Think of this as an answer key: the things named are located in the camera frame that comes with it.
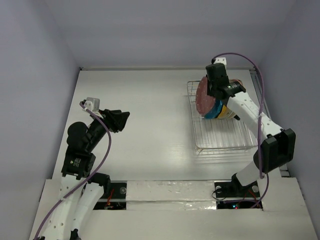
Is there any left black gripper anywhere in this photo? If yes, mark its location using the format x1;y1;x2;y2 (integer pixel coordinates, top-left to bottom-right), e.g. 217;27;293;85
86;107;129;150

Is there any pink dotted plate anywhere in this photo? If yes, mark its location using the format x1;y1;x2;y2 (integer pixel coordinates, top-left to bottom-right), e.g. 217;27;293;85
195;76;216;115

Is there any blue dotted plate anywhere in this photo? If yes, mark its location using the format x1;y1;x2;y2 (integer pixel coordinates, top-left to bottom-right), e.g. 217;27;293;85
204;100;224;119

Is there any yellow dotted plate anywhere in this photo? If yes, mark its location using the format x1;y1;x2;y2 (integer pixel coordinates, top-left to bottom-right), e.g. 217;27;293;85
217;105;232;119

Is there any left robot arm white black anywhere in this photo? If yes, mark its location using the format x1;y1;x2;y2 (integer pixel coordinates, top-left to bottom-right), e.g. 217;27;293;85
34;108;130;240

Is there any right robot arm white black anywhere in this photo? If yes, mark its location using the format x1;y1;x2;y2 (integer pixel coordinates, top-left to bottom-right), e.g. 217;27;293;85
205;63;296;196

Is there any white plate red rim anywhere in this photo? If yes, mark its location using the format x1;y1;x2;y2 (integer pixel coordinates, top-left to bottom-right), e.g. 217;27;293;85
230;79;243;89

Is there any white patterned plate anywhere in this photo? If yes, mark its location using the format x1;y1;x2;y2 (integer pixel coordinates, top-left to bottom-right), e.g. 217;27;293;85
219;109;236;119

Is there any clear drip tray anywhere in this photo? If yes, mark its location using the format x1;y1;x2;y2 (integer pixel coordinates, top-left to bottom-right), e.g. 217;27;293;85
192;117;257;162

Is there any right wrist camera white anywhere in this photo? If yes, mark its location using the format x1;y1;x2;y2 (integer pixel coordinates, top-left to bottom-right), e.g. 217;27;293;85
211;57;227;67

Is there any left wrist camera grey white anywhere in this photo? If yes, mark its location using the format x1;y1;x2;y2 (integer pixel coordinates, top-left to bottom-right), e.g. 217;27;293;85
80;97;100;112

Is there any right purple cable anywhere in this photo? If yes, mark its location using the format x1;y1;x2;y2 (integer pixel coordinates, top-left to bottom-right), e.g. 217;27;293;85
212;52;270;210

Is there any purple cable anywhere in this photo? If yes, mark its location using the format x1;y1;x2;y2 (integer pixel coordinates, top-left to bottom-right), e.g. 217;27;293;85
31;99;113;240
212;52;270;210

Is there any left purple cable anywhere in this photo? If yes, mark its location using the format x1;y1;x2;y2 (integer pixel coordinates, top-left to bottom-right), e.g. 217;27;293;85
31;99;113;240

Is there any wire dish rack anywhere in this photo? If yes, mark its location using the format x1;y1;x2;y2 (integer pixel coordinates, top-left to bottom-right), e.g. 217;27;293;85
187;80;257;154

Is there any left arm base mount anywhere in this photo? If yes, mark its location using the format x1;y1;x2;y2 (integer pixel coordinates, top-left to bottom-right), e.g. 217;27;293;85
93;181;127;210

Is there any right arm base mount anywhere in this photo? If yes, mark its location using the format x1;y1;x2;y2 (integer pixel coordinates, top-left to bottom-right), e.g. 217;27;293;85
211;181;263;210

